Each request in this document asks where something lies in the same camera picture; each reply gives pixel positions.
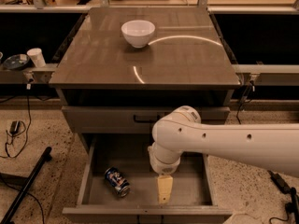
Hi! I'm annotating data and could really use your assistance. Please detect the white paper cup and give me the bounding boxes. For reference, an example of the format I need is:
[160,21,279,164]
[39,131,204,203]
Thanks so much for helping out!
[27,48,46,67]

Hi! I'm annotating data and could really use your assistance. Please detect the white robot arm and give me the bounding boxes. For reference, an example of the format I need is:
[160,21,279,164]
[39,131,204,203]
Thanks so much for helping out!
[148,105,299,177]

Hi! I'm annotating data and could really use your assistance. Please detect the dark blue plate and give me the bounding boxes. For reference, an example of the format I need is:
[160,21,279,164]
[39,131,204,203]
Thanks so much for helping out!
[3,54,30,70]

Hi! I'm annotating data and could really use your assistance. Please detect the black power adapter left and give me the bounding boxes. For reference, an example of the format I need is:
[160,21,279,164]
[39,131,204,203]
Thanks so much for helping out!
[9,120,20,134]

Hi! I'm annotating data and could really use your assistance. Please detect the black drawer handle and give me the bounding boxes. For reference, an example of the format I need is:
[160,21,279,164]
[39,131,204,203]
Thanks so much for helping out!
[133,115,161,123]

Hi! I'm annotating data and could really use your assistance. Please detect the white ceramic bowl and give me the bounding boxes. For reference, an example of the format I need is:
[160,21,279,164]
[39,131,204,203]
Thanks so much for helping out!
[121,20,155,48]

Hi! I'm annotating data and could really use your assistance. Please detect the closed grey top drawer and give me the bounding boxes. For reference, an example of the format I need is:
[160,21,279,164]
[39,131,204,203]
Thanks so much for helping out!
[61,105,231,135]

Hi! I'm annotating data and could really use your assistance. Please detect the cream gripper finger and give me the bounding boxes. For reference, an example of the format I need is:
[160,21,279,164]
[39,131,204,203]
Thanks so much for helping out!
[157,175,173,204]

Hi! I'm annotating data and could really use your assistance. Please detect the black cable left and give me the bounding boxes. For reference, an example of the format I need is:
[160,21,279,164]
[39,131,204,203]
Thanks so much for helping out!
[0,84,33,160]

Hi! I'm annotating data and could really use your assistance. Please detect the black cable right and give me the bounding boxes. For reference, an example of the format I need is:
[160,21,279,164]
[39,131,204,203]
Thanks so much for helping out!
[235,81,256,125]

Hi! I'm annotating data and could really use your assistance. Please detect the black pole on floor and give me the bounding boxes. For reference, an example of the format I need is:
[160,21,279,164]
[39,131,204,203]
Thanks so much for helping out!
[1,147,52,224]

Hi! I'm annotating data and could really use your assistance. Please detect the open grey middle drawer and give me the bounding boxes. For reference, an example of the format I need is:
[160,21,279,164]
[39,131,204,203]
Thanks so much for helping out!
[63,134,232,224]

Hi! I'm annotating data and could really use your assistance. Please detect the black power adapter right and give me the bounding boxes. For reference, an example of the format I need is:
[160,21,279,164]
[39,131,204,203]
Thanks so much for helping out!
[269,171,291,194]

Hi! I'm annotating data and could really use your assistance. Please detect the grey drawer cabinet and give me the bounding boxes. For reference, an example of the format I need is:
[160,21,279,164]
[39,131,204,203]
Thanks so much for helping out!
[49,6,242,224]

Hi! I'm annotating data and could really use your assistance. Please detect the blue pepsi can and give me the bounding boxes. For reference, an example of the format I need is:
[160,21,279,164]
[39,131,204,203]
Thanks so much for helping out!
[105,167,130,198]

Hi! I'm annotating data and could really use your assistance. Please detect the black power adapter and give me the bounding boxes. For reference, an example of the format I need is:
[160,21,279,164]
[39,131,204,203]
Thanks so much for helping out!
[9,120,20,134]
[269,171,291,194]

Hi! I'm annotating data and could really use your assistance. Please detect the black cable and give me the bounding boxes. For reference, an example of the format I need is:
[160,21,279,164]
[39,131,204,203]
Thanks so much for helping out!
[0,84,33,160]
[235,81,256,125]

